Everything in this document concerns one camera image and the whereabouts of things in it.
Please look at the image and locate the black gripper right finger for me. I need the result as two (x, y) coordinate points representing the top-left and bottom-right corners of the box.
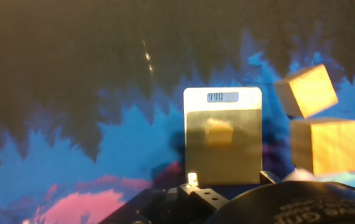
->
(259, 170), (282, 185)

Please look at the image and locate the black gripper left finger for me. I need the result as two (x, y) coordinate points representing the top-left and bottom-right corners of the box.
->
(177, 183), (229, 216)

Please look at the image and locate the small wooden cube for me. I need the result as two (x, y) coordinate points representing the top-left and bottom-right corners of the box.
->
(204, 117), (234, 147)

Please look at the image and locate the silver digital scale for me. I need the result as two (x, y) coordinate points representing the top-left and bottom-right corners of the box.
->
(183, 86), (264, 185)

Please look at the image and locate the large wooden cube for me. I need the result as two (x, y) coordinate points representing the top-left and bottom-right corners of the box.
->
(289, 117), (355, 177)
(273, 63), (339, 119)

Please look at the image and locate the landscape print table mat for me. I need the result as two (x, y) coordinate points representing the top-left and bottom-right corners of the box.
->
(0, 0), (355, 224)

